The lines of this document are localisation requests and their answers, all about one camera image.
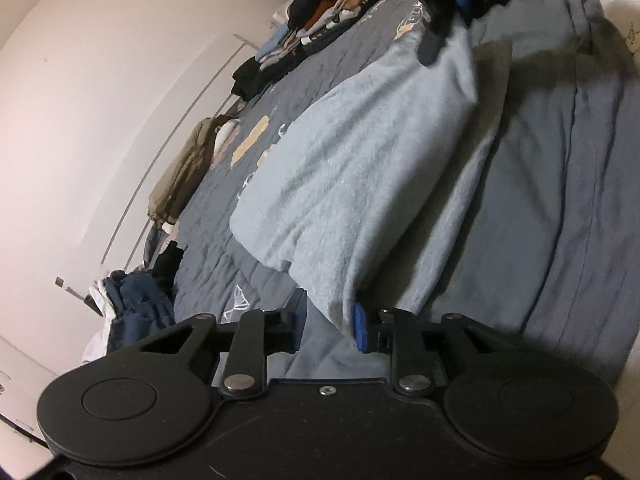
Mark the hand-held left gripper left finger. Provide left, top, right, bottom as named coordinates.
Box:
left=136, top=287, right=309, bottom=402

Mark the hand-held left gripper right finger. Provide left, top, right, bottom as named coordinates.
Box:
left=352, top=303, right=502, bottom=397

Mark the grey t-shirt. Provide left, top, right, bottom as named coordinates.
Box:
left=229, top=6, right=514, bottom=342

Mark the row of mixed folded clothes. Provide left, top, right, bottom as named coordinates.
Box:
left=254, top=0, right=397, bottom=70

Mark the stack of brown folded clothes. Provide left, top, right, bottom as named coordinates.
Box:
left=146, top=115, right=232, bottom=229

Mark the black garment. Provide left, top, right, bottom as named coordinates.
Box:
left=151, top=239, right=187, bottom=287

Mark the white printed bed sheet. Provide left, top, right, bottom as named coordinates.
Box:
left=589, top=0, right=640, bottom=57

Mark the navy garment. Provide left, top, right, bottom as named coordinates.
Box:
left=104, top=269, right=177, bottom=352

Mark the grey quilted bedspread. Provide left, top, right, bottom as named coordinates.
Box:
left=85, top=0, right=640, bottom=403

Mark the white pillow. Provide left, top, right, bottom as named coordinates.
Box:
left=211, top=119, right=241, bottom=162

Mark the light grey hoodie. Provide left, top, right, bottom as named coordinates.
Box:
left=81, top=279, right=127, bottom=362

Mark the white headboard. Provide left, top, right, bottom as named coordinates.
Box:
left=99, top=30, right=262, bottom=282

